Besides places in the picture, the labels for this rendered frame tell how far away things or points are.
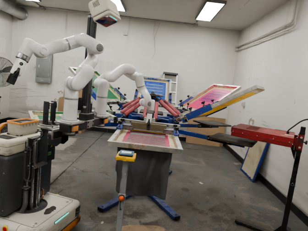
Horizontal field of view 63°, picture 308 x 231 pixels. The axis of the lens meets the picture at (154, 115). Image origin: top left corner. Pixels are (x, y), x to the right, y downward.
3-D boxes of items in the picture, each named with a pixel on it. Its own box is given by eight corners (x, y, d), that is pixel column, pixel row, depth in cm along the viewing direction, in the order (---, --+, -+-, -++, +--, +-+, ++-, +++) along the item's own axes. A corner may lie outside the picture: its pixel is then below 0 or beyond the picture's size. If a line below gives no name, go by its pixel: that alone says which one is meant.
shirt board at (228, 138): (256, 147, 288) (257, 140, 287) (250, 153, 253) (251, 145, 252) (156, 125, 354) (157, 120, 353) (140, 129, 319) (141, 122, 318)
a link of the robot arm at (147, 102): (134, 86, 238) (139, 107, 245) (141, 87, 228) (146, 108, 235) (141, 83, 242) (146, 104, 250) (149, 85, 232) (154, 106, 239)
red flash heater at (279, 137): (297, 142, 270) (299, 132, 268) (296, 150, 230) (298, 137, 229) (239, 131, 300) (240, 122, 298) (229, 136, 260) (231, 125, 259)
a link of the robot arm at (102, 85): (99, 97, 208) (100, 78, 206) (92, 96, 219) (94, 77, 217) (109, 98, 214) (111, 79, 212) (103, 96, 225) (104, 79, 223)
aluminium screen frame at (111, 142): (182, 154, 192) (183, 149, 192) (107, 145, 192) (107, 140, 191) (175, 133, 270) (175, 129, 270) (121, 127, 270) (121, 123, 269)
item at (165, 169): (166, 200, 206) (173, 150, 201) (112, 195, 206) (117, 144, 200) (166, 199, 209) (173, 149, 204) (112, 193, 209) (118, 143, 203)
